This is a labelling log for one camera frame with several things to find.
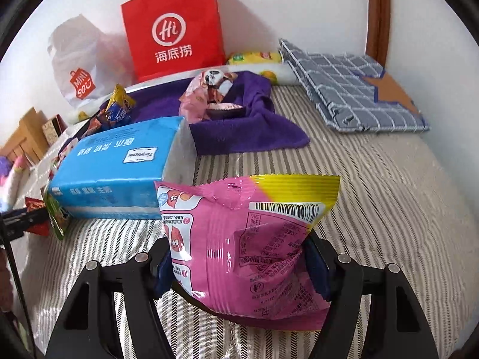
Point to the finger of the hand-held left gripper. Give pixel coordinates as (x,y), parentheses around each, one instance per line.
(22,220)

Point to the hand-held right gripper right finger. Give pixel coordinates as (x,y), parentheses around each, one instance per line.
(318,269)

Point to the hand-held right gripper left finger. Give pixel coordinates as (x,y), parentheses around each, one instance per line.
(164,275)

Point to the green snack packet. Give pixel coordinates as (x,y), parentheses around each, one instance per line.
(56,213)

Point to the panda print snack packet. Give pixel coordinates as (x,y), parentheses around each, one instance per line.
(220,80)

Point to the plush toy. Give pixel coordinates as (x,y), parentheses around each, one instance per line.
(13,179)

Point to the wooden furniture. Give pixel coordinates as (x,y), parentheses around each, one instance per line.
(22,138)

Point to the small patterned box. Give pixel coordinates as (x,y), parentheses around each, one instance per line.
(52,129)

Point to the blue tissue pack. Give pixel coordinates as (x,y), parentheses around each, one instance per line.
(112,164)

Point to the red wrapped snack packet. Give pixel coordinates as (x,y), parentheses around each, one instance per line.
(95,125)

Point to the yellow and blue snack packet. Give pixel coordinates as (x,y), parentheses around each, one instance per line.
(119,103)

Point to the purple cloth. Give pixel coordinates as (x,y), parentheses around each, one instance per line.
(254,119)

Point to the dark maroon snack packet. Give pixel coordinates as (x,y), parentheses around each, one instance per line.
(226,111)

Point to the white plastic bag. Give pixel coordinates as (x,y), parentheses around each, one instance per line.
(75,52)

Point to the pink floral snack packet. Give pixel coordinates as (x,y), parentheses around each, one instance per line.
(194,101)

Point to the grey checked folded blanket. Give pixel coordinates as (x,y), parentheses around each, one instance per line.
(336,82)

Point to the white printed rolled mat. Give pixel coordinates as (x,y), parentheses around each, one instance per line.
(277,74)

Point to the red paper bag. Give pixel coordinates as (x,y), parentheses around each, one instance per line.
(142,26)

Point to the wooden headboard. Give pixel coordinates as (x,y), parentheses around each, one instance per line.
(378,15)

